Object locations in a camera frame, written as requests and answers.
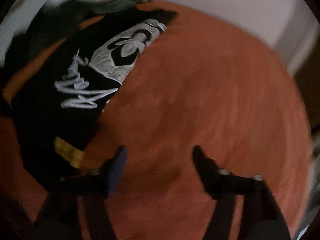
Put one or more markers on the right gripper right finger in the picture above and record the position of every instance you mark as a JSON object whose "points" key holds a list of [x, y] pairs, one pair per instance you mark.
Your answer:
{"points": [[261, 217]]}

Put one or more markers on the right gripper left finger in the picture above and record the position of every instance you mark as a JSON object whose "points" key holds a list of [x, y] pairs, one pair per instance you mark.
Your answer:
{"points": [[59, 215]]}

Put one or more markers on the black shirt with white graphic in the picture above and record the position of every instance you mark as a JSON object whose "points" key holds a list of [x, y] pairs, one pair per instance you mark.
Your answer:
{"points": [[64, 99]]}

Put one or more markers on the orange fleece bed blanket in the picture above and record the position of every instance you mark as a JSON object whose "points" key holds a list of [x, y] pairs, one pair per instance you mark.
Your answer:
{"points": [[202, 82]]}

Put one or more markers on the brown wooden door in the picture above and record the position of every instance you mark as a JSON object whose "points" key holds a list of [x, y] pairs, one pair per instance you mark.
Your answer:
{"points": [[307, 80]]}

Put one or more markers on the dark jeans pile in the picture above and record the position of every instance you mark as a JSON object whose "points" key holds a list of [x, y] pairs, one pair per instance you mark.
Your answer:
{"points": [[51, 23]]}

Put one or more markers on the grey-green fleece garment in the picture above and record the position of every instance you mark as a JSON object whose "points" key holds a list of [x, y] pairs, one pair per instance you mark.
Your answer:
{"points": [[110, 6]]}

